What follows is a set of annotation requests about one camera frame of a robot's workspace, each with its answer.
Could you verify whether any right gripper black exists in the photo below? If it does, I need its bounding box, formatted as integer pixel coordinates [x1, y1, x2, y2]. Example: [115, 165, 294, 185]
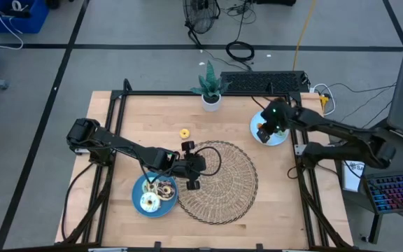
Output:
[256, 99, 293, 144]

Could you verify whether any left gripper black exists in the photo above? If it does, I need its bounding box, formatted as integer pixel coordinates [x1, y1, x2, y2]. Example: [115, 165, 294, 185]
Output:
[166, 140, 208, 191]

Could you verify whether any large chocolate frosted donut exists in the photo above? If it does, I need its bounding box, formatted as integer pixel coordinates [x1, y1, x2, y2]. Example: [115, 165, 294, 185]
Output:
[156, 180, 177, 202]

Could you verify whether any large white blue donut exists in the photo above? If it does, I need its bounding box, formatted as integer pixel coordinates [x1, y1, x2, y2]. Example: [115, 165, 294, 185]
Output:
[140, 191, 162, 214]

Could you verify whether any dark blue plate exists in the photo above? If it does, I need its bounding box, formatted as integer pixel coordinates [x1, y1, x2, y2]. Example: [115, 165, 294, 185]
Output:
[132, 171, 179, 218]

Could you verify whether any light blue plate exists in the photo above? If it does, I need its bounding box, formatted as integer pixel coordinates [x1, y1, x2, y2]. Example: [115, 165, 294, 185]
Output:
[249, 110, 290, 147]

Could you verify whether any round woven straw placemat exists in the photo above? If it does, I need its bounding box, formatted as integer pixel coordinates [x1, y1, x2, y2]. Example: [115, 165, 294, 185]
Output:
[175, 140, 259, 225]

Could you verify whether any black keyboard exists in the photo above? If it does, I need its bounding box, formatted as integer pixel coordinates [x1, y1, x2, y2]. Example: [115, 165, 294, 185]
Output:
[220, 71, 310, 94]

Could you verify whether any snake plant in white pot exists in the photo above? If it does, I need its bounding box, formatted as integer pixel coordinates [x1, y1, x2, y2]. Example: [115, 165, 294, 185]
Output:
[190, 60, 232, 113]

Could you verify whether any white printed paper sheet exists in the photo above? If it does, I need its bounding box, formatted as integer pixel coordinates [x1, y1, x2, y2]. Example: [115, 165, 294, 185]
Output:
[341, 160, 368, 193]

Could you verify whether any black floor fan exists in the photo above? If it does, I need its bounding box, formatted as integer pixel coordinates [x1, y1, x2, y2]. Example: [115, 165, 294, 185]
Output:
[183, 0, 221, 49]

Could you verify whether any rainbow backlit keyboard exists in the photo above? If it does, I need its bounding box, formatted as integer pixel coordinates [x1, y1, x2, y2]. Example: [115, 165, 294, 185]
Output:
[365, 169, 403, 215]

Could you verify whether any blue storage bin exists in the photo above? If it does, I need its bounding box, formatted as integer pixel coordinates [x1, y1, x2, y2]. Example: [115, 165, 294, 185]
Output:
[0, 0, 50, 34]

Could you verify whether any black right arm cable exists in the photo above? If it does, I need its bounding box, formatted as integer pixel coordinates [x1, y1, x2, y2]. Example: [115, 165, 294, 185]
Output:
[287, 164, 328, 181]

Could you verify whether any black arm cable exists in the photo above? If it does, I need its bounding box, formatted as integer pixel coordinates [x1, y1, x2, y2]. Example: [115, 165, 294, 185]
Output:
[60, 162, 96, 243]
[287, 164, 328, 181]

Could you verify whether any white power cable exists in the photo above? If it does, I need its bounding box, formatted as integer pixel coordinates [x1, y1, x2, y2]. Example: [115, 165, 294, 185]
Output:
[312, 83, 337, 117]

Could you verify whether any black aluminium table frame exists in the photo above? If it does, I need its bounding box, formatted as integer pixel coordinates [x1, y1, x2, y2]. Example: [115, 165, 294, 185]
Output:
[54, 78, 355, 250]

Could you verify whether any coiled black floor cable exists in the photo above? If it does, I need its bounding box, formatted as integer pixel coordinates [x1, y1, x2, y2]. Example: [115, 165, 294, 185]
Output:
[225, 41, 255, 62]

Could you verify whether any thin black floor cable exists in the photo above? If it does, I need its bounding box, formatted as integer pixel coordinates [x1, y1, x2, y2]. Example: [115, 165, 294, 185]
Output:
[323, 82, 397, 96]

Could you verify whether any yellow floor cable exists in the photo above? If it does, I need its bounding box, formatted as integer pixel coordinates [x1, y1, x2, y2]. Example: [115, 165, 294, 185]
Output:
[292, 0, 318, 71]

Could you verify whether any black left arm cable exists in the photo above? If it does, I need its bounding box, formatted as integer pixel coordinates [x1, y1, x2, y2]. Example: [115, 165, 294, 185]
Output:
[60, 162, 96, 243]

